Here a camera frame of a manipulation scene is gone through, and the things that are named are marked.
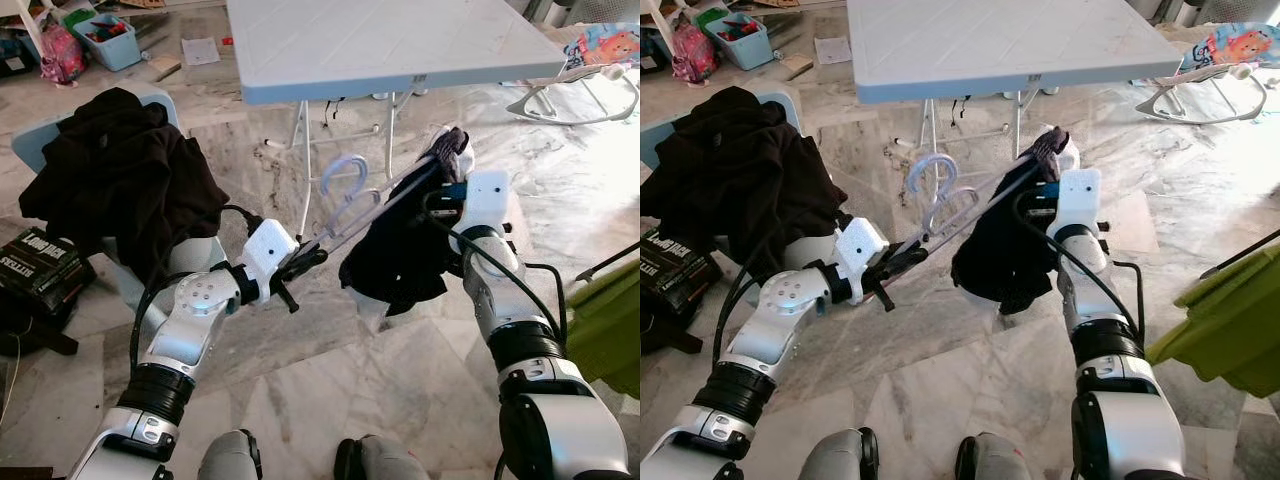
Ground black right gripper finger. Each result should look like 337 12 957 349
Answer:
1018 135 1051 184
415 135 453 186
440 125 472 176
1040 125 1071 173

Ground black garment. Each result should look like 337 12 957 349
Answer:
950 180 1066 316
338 185 463 319

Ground grey folding table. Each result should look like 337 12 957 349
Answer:
847 0 1184 236
226 0 569 241

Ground grey left robot leg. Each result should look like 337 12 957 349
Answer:
797 428 881 480
198 430 263 480

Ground black drying rack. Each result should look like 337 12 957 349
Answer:
575 240 641 284
1200 228 1280 281

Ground dark brown garment pile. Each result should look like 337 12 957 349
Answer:
640 86 851 291
18 87 231 286

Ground colourful baby bouncer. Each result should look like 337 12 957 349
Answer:
1135 22 1280 126
505 25 641 126

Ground pale blue plastic chair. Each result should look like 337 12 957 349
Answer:
12 85 231 321
640 85 846 321

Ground black printed cardboard box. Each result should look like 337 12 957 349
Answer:
0 228 98 323
640 228 723 319

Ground lime green garment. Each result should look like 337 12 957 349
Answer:
1145 245 1280 399
565 262 641 401

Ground pink backpack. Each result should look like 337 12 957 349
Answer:
38 18 88 86
672 18 721 84

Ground light blue storage basket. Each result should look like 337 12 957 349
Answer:
705 10 776 71
72 12 143 73

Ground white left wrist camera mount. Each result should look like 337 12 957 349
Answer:
832 216 891 304
240 218 299 304

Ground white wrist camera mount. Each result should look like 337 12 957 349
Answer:
452 170 512 239
832 216 891 304
240 218 299 304
1045 168 1103 239

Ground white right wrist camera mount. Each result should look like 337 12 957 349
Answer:
452 170 512 239
1045 168 1103 239

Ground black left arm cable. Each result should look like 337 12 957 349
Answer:
128 203 266 371
715 215 836 341

